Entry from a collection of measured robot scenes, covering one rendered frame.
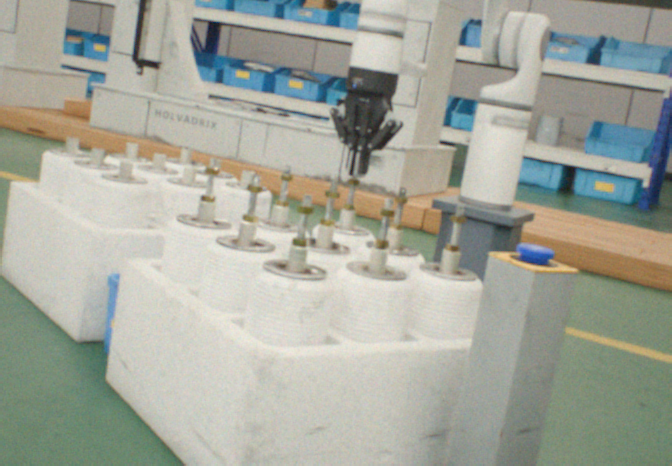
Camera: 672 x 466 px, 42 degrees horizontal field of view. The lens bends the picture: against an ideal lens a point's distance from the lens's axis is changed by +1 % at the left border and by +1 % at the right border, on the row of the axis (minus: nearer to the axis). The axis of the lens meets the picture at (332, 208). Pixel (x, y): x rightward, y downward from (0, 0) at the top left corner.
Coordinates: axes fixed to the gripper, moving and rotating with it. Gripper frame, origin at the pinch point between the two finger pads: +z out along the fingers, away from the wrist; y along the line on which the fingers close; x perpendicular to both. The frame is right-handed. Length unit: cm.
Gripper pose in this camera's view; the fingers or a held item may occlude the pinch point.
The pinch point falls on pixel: (357, 164)
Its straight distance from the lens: 131.6
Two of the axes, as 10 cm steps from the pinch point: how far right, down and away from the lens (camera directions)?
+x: 6.6, -0.1, 7.5
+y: 7.4, 2.3, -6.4
